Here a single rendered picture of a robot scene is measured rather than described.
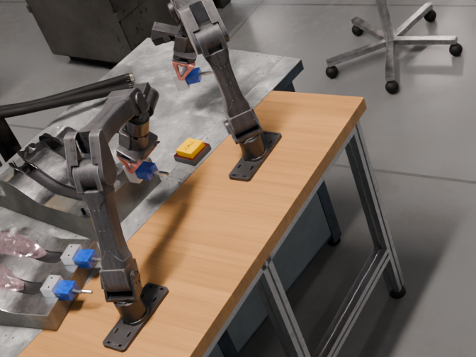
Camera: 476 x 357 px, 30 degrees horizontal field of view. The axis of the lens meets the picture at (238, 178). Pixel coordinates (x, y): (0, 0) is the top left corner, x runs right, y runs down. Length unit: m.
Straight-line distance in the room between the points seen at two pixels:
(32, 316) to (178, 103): 0.92
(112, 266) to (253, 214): 0.43
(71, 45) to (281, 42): 1.17
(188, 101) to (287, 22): 1.99
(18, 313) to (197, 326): 0.47
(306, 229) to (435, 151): 0.74
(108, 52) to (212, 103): 2.04
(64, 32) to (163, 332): 3.04
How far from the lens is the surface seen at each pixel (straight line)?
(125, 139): 2.26
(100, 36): 4.71
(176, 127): 2.73
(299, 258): 3.12
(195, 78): 2.65
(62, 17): 4.85
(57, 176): 2.58
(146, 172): 2.33
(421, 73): 4.05
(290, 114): 2.59
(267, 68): 2.84
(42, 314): 2.23
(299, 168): 2.38
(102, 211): 2.01
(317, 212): 3.14
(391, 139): 3.71
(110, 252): 2.05
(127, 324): 2.15
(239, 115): 2.38
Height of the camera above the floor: 2.24
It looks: 37 degrees down
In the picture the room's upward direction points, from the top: 22 degrees counter-clockwise
